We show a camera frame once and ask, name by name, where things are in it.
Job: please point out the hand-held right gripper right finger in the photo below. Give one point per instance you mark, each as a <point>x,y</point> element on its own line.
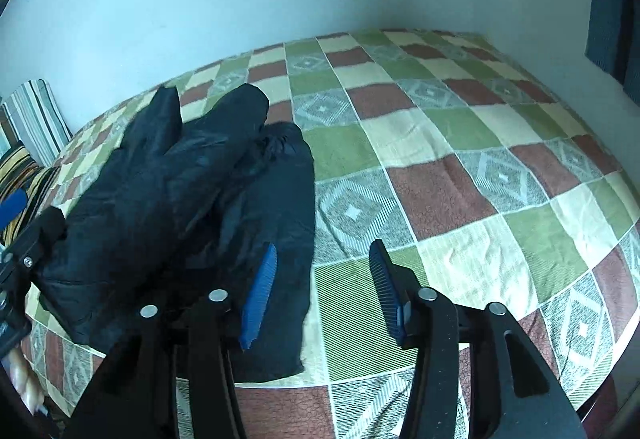
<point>387,289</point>

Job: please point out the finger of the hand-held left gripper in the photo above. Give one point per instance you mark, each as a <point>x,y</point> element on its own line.
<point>12,208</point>
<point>45,231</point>

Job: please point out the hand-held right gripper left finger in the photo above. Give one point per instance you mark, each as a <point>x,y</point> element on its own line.
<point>257,299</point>

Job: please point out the black puffer jacket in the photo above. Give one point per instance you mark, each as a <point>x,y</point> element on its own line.
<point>200,199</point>

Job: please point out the person's left hand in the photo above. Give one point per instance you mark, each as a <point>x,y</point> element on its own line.
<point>27,384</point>

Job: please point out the yellow black striped pillow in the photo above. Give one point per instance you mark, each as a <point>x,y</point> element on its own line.
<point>22,174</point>

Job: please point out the grey white striped pillow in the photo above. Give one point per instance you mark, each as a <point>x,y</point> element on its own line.
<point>37,119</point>

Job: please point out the patchwork checkered bedspread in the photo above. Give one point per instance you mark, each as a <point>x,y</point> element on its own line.
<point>450,169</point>

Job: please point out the blue ribbed curtain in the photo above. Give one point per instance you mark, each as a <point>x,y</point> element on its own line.
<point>602,4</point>

